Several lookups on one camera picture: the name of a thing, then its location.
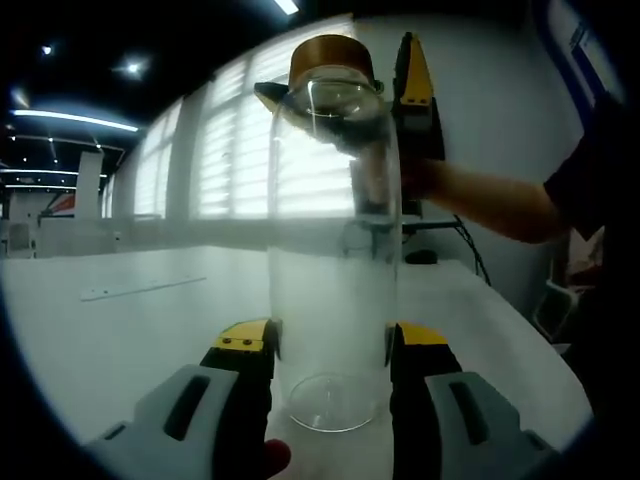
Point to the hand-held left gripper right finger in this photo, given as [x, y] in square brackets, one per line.
[435, 405]

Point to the dark framed chair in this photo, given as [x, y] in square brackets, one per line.
[555, 310]

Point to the brown cup lid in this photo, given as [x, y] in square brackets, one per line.
[330, 57]

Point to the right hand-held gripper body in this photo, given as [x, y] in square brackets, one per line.
[361, 180]

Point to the narrow white window blinds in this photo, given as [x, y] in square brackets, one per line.
[157, 170]

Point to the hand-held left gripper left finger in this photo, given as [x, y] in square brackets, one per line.
[210, 410]

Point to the blue edged white board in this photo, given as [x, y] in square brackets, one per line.
[575, 40]

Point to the white square column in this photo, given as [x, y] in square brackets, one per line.
[89, 185]

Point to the person's left hand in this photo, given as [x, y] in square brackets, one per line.
[277, 457]

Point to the person's dark clothing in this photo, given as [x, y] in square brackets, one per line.
[600, 190]

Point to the clear glass cup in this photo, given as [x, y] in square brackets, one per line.
[332, 300]

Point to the round ceiling spotlight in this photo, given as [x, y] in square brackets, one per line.
[132, 67]

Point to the star-shaped ceiling spotlight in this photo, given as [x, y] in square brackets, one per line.
[46, 49]

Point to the black round mouse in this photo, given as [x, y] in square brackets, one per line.
[421, 256]

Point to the thin curved ceiling light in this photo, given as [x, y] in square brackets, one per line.
[75, 119]

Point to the white tabletop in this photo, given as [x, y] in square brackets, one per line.
[150, 345]

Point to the person's right hand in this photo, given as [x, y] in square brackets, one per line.
[422, 177]

